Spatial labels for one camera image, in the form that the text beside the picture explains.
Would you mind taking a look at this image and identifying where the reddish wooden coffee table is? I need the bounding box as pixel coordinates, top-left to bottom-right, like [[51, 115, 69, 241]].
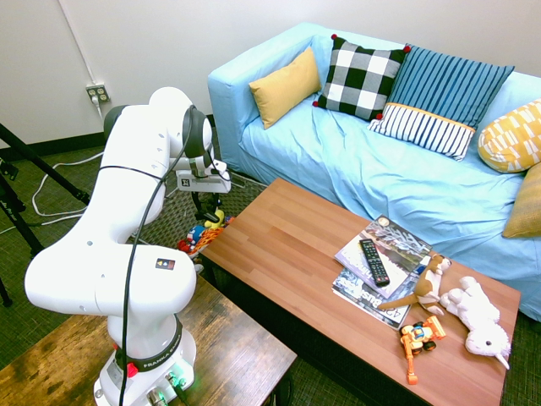
[[200, 177, 522, 406]]

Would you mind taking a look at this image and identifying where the light blue sofa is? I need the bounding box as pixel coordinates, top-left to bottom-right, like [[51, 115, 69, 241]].
[[206, 21, 541, 322]]

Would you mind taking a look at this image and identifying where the black white checked pillow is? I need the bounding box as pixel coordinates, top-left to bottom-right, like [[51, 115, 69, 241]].
[[312, 33, 413, 122]]

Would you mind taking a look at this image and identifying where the orange toy excavator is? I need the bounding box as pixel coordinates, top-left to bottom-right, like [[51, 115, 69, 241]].
[[398, 315, 447, 386]]

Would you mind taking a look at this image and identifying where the blue red plush toy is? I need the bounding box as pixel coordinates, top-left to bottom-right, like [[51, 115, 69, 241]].
[[176, 225, 209, 255]]

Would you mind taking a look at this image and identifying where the blue striped pillow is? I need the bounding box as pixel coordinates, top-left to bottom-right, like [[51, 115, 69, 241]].
[[367, 43, 516, 162]]

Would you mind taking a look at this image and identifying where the brown kangaroo plush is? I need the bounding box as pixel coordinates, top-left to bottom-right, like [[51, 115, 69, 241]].
[[377, 253, 453, 317]]

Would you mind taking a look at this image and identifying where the dark woven wicker basket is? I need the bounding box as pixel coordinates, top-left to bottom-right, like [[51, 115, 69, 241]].
[[134, 171, 268, 255]]

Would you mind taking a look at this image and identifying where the white wall cable conduit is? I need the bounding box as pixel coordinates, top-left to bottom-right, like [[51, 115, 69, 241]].
[[57, 0, 97, 85]]

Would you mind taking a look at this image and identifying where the orange striped plush toy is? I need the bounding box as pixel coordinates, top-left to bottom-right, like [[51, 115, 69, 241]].
[[181, 226, 226, 260]]

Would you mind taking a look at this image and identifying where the yellow white patterned pillow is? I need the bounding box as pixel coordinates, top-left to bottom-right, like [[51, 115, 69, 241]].
[[477, 98, 541, 174]]

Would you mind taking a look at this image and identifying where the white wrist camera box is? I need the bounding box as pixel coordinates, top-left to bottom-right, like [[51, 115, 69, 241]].
[[209, 157, 232, 183]]

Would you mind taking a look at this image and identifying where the white power cable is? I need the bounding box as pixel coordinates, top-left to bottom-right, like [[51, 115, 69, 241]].
[[0, 93, 106, 236]]

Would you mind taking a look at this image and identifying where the business magazine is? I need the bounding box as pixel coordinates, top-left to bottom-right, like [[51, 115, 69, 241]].
[[331, 266, 413, 332]]

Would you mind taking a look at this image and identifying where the white unicorn plush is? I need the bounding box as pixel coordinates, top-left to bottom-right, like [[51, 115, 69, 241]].
[[439, 276, 513, 370]]

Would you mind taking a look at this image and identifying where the magazine with landscape cover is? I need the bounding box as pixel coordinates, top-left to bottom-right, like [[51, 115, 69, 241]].
[[334, 214, 434, 299]]

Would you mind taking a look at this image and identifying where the black gamepad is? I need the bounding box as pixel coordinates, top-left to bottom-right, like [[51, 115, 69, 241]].
[[198, 197, 223, 223]]

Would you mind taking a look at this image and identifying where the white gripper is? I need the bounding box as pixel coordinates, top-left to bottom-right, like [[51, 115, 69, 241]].
[[174, 168, 232, 216]]

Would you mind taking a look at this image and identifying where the black TV remote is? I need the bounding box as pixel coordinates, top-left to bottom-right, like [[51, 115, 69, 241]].
[[358, 238, 392, 288]]

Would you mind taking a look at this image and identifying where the yellow plush toy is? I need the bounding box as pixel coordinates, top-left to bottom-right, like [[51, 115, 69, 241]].
[[205, 209, 226, 230]]

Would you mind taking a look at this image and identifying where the mustard woven pillow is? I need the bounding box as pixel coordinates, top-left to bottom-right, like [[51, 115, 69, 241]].
[[501, 162, 541, 240]]

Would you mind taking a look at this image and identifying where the plain yellow pillow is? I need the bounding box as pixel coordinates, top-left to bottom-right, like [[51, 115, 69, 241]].
[[248, 45, 323, 130]]

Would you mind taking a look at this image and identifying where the rustic dark wooden table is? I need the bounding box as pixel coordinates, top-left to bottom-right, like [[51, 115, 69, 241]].
[[0, 253, 298, 406]]

